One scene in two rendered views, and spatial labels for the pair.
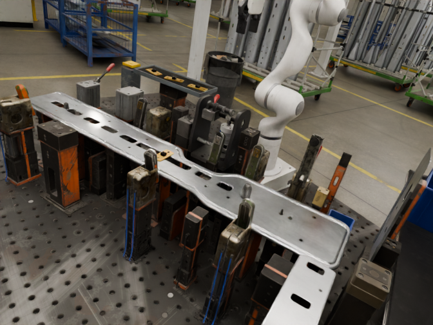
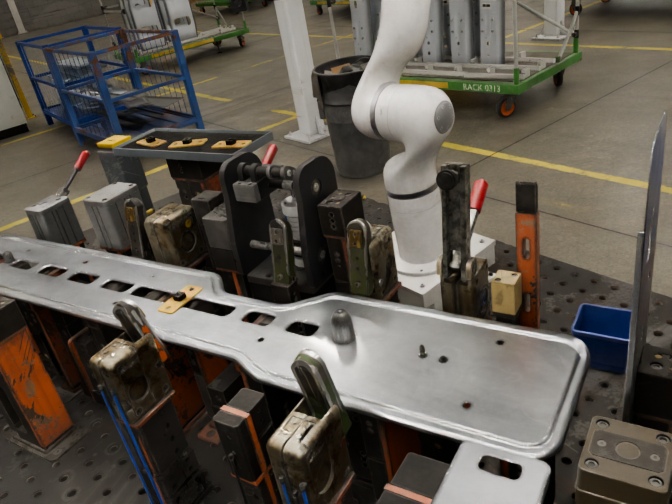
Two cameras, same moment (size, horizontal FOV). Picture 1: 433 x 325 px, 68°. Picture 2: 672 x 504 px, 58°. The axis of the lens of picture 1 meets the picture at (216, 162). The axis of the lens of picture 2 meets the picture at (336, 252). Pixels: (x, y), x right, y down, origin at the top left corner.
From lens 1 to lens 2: 0.29 m
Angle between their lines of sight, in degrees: 9
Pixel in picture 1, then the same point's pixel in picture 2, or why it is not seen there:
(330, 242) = (537, 391)
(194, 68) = (306, 106)
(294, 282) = not seen: outside the picture
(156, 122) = (164, 238)
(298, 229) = (462, 380)
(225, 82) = not seen: hidden behind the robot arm
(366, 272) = (606, 452)
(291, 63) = (396, 33)
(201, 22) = (291, 19)
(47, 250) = not seen: outside the picture
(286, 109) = (415, 128)
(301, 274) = (463, 490)
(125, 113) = (112, 237)
